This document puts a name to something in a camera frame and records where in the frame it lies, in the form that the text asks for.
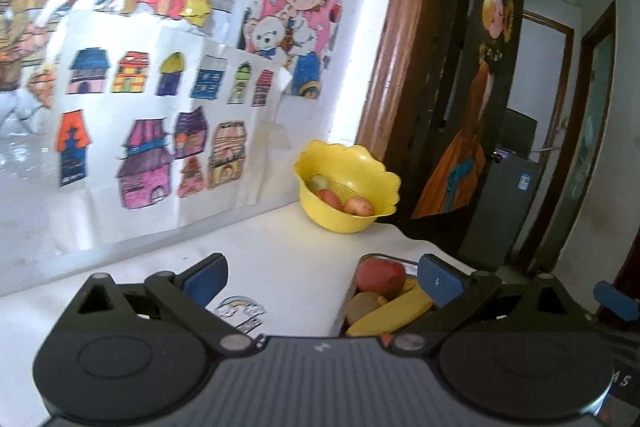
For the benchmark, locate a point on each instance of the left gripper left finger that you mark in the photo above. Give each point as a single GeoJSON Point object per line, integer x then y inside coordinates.
{"type": "Point", "coordinates": [184, 297]}

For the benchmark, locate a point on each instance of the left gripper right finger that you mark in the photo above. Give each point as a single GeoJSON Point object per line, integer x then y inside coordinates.
{"type": "Point", "coordinates": [458, 298]}

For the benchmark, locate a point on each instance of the yellow banana back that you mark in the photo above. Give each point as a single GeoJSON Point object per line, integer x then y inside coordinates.
{"type": "Point", "coordinates": [410, 283]}

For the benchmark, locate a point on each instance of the yellow banana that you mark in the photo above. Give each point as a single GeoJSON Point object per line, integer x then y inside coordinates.
{"type": "Point", "coordinates": [410, 283]}
{"type": "Point", "coordinates": [395, 315]}

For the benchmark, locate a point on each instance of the red apple back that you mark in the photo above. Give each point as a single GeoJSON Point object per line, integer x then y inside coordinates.
{"type": "Point", "coordinates": [382, 276]}

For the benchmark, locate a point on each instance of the yellow banana front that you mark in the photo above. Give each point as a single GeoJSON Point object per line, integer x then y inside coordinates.
{"type": "Point", "coordinates": [395, 315]}

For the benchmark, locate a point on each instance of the cherry tomato one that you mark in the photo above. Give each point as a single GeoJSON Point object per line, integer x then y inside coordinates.
{"type": "Point", "coordinates": [386, 339]}

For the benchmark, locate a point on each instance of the brown kiwi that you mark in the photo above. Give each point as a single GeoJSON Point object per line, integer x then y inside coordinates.
{"type": "Point", "coordinates": [362, 304]}

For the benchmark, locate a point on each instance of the metal tray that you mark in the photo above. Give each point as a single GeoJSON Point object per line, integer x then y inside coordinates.
{"type": "Point", "coordinates": [411, 268]}

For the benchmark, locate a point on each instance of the grey appliance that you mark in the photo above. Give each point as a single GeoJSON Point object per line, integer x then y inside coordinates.
{"type": "Point", "coordinates": [506, 195]}

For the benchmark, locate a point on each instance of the lady painting black panel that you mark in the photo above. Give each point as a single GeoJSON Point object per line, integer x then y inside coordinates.
{"type": "Point", "coordinates": [460, 166]}

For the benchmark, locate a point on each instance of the yellow plastic bowl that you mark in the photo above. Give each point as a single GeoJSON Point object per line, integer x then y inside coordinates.
{"type": "Point", "coordinates": [351, 172]}

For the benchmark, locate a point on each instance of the houses drawing paper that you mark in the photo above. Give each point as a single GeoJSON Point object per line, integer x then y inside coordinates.
{"type": "Point", "coordinates": [153, 127]}

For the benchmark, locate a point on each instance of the brown wooden door frame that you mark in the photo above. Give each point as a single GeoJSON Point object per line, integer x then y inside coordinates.
{"type": "Point", "coordinates": [407, 46]}

